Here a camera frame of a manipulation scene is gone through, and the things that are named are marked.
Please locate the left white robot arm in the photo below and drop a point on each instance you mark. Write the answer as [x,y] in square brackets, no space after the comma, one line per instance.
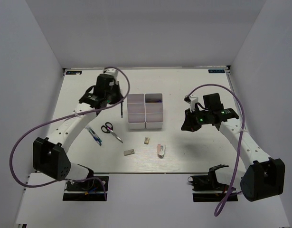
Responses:
[50,154]

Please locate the yellow eraser with barcode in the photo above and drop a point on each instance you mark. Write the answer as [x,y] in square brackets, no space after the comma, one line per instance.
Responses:
[146,140]

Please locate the corner label sticker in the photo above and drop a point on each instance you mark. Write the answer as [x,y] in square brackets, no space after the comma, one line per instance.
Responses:
[73,72]
[216,71]

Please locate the black handled scissors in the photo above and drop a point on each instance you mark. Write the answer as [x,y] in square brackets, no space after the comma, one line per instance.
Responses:
[108,128]

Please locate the right white divided container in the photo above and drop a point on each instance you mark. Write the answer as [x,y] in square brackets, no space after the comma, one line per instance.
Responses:
[153,111]

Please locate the white divided container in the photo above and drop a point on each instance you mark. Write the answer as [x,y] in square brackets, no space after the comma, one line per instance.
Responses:
[136,111]
[153,111]

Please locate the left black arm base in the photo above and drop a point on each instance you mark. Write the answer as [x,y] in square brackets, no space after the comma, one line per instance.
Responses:
[92,190]

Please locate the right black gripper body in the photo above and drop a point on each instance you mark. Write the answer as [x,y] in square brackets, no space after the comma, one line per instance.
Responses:
[197,118]

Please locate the right corner label sticker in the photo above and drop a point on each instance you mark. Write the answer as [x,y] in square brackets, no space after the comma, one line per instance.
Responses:
[216,71]

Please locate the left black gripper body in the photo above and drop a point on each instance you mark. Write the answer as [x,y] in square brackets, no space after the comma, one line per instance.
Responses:
[114,96]

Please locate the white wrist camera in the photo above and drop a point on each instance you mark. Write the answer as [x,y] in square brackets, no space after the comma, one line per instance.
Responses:
[111,71]
[192,101]

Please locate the pink white stapler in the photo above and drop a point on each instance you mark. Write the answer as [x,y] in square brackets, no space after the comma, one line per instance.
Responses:
[161,150]

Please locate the left white divided container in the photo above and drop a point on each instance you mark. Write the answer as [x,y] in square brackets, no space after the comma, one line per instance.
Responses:
[136,111]

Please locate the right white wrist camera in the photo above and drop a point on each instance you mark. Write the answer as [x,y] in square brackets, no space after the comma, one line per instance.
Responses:
[192,101]

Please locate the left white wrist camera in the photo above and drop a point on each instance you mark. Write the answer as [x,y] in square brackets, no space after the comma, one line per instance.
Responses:
[111,71]

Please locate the grey eraser block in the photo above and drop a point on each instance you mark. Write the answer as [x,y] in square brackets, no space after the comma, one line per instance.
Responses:
[129,152]

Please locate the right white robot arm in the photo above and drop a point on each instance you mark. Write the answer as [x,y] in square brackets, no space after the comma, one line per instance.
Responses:
[264,176]

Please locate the left corner label sticker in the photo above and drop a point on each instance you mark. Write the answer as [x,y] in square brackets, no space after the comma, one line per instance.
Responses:
[73,72]

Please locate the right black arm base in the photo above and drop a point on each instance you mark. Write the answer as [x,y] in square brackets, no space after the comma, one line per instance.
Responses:
[206,187]

